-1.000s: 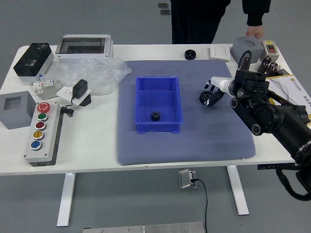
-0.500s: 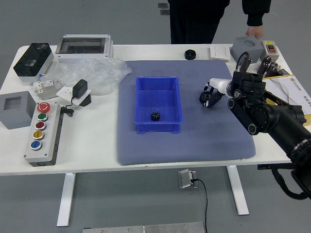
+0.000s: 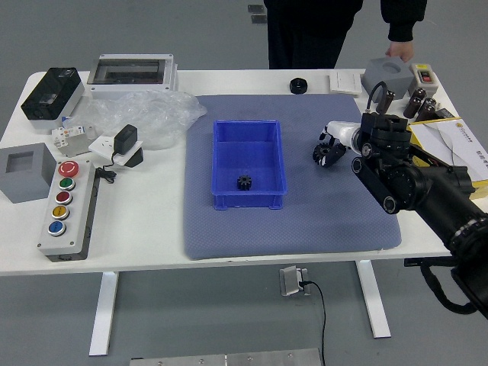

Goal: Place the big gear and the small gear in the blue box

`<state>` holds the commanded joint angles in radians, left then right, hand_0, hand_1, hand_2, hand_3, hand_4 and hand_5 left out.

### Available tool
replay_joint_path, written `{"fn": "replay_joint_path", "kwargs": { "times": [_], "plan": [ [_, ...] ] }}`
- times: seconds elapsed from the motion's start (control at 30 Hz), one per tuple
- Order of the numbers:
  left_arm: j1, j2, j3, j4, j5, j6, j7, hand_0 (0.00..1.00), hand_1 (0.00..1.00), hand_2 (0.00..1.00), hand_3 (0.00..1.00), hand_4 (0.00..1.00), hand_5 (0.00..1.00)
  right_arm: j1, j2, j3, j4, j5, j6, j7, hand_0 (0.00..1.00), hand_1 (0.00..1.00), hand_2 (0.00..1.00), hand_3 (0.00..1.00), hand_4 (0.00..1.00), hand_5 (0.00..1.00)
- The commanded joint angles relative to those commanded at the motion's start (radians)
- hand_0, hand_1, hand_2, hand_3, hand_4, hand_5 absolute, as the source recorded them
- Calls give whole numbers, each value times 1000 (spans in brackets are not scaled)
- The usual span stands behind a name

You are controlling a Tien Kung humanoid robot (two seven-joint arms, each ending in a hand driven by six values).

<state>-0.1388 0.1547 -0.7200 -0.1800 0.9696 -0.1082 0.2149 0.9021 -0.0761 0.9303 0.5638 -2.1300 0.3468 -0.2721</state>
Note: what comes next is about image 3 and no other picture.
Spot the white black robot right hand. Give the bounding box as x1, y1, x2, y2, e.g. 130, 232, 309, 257
318, 120, 361, 169

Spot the person's left hand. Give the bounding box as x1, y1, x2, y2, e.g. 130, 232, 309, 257
384, 40, 416, 64

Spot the blue plastic box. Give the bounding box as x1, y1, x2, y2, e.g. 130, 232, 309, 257
211, 119, 289, 212

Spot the yellow white cardboard box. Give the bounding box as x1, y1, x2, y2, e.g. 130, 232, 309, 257
407, 116, 488, 201

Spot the clear-lid distribution box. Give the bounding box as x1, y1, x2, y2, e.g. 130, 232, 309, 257
86, 53, 179, 93

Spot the five-button control box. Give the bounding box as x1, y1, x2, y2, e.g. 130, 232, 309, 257
37, 159, 101, 263

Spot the grey block with round recess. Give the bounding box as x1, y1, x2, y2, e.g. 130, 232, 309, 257
361, 57, 415, 103

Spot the person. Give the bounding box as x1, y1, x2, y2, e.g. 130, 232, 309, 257
262, 0, 428, 70

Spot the grey-blue mat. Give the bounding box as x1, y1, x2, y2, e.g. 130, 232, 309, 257
182, 93, 403, 261

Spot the black table control panel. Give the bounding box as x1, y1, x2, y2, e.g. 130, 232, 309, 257
403, 257, 458, 268

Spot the metal floor socket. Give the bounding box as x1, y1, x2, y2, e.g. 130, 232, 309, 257
279, 265, 310, 297

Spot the white table leg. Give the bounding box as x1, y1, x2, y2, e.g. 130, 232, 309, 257
356, 259, 393, 339
88, 271, 120, 358

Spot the clear plastic bag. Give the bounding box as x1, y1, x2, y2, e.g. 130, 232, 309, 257
66, 89, 207, 151

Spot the black power adapter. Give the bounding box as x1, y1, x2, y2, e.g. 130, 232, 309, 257
111, 124, 139, 157

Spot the large metal plate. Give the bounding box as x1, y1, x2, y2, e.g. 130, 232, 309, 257
129, 348, 323, 366

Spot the white circuit breaker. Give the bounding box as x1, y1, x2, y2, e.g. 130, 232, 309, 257
51, 124, 101, 158

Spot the grey cube with square recess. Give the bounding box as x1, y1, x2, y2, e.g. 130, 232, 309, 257
0, 143, 58, 205

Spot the grey two-button switch box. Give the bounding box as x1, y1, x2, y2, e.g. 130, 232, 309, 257
408, 63, 439, 97

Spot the white wall switch panel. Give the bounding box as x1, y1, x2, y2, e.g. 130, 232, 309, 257
328, 72, 363, 95

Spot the black floor cable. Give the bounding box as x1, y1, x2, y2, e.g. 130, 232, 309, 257
299, 280, 328, 366

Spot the black adapter cord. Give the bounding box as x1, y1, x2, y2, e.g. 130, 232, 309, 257
94, 151, 120, 185

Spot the white wall socket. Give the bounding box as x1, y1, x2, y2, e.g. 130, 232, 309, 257
88, 133, 145, 168

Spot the black-lid enclosure box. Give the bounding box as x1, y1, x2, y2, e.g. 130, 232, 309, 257
20, 67, 85, 130

